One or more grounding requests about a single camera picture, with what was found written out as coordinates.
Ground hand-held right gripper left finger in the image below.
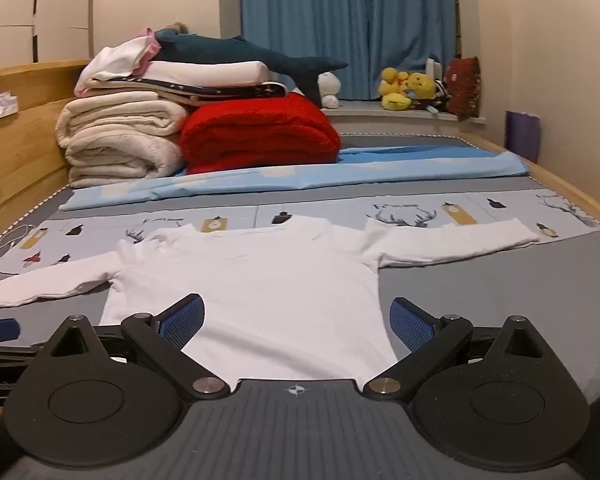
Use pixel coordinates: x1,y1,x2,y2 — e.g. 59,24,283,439
35,294,232,402

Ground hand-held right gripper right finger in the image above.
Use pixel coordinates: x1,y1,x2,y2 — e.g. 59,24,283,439
362,297,561,400

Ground white long-sleeve shirt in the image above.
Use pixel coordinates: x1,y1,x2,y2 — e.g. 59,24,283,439
0,214,540,381

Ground grey mattress cover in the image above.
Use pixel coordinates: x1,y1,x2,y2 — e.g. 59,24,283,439
0,132,600,401

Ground wooden headboard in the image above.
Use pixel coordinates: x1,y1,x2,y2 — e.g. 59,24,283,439
0,59,93,247

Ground light blue sheet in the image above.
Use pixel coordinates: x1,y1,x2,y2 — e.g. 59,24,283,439
59,146,531,212

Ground red folded blanket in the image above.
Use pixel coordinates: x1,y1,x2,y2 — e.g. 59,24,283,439
180,92,342,175

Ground cream folded blanket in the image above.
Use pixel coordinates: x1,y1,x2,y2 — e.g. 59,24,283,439
56,91,191,190

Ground white window ledge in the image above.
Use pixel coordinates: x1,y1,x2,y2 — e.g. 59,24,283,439
325,99,487,137

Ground purple bin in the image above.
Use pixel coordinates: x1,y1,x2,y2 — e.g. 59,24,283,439
505,110,541,163

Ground tissue pack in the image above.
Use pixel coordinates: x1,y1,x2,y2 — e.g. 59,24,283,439
0,91,20,121

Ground black white striped plush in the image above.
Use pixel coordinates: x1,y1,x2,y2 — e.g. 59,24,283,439
431,77,454,114

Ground yellow duck plush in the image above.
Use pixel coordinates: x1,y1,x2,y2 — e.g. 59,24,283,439
379,67,414,112

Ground dark striped folded blanket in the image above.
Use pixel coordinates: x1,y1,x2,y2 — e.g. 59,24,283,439
85,79,288,107

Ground yellow round plush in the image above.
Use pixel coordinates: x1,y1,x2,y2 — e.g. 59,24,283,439
405,71,438,102

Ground dark red cushion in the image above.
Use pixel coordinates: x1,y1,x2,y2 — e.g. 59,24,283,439
445,56,482,121

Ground white plush toy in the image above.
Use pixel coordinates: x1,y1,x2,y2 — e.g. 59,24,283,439
317,71,342,110

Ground white folded quilt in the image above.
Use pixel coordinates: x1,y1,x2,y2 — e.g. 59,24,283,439
144,60,272,89

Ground white folded cloth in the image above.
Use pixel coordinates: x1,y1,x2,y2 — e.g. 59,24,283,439
75,37,158,93

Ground pink cloth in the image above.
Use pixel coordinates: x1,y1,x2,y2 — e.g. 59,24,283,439
74,26,162,97

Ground blue shark plush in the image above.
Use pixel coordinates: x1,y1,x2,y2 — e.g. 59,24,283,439
152,27,350,108

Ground blue curtain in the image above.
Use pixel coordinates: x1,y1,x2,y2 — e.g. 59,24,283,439
239,0,458,101

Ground white wardrobe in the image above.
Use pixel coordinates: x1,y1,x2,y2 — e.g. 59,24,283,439
0,0,97,69

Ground white cable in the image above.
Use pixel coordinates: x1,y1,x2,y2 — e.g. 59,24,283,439
0,222,37,276

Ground wooden bed frame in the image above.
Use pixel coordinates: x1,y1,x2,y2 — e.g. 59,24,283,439
460,132,600,238

